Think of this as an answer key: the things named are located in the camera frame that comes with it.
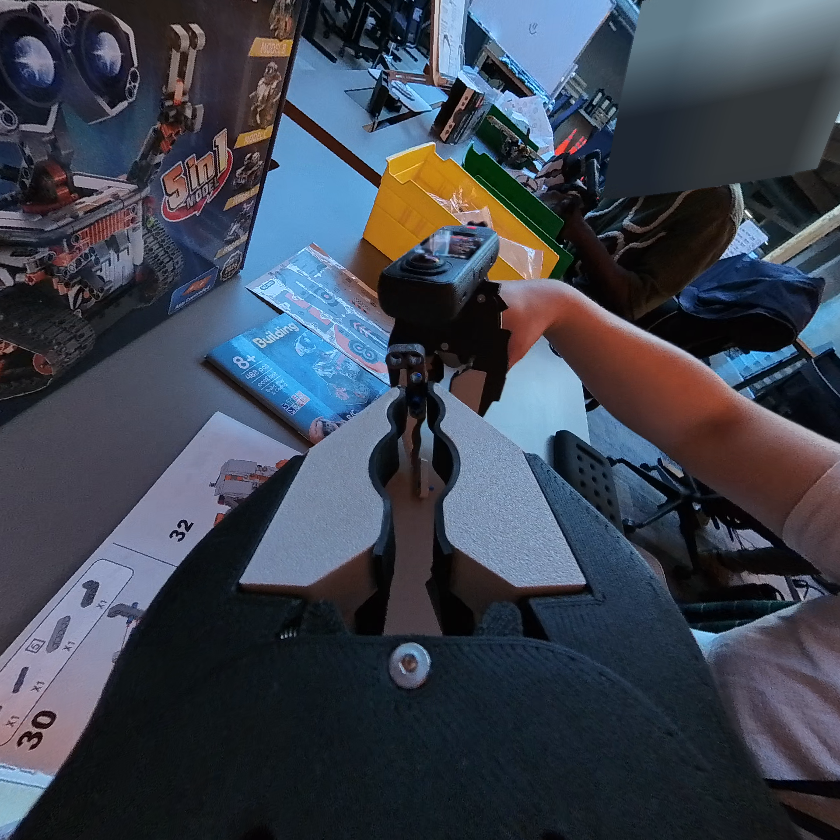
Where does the clear plastic bag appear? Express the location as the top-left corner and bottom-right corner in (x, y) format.
(430, 184), (546, 277)

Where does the blue instruction booklet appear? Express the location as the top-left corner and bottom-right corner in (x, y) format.
(206, 314), (395, 447)

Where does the short grey toy beam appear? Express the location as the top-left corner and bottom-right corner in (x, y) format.
(408, 420), (434, 500)

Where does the open white instruction booklet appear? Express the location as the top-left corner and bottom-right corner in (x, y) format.
(0, 412), (309, 775)

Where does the grey holed beam with blue pin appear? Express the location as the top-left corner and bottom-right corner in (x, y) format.
(386, 343), (427, 421)

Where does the robot sticker sheet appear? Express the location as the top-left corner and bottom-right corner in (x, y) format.
(246, 244), (401, 388)

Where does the grey desk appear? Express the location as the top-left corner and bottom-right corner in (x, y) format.
(0, 118), (592, 657)

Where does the green plastic bin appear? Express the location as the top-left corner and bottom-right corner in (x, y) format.
(476, 105), (542, 165)
(462, 144), (575, 280)

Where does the robot kit box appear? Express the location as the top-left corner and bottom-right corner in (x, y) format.
(0, 0), (308, 427)

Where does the black harness strap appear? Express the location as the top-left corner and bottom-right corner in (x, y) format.
(764, 774), (840, 795)

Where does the navy jacket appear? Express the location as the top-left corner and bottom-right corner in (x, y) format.
(676, 255), (826, 358)

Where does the person's right forearm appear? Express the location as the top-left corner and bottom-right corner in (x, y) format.
(545, 289), (840, 578)

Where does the wooden easel board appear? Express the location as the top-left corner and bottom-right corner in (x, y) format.
(430, 0), (468, 83)

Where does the whiteboard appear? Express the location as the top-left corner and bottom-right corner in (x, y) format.
(467, 0), (614, 99)

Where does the perforated black chair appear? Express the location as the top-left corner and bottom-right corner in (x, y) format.
(554, 430), (624, 532)

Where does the person's right hand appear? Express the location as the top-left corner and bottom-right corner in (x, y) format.
(500, 280), (573, 368)

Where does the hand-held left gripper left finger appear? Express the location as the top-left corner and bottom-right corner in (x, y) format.
(239, 386), (404, 635)

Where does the dark green plaid cloth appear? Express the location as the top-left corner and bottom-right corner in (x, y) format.
(679, 597), (798, 634)

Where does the yellow plastic bin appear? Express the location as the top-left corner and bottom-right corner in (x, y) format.
(363, 143), (559, 283)

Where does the grey table with wooden edge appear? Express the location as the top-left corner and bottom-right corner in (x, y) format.
(282, 49), (500, 185)

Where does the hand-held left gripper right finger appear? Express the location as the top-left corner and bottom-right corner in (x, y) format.
(427, 382), (587, 635)

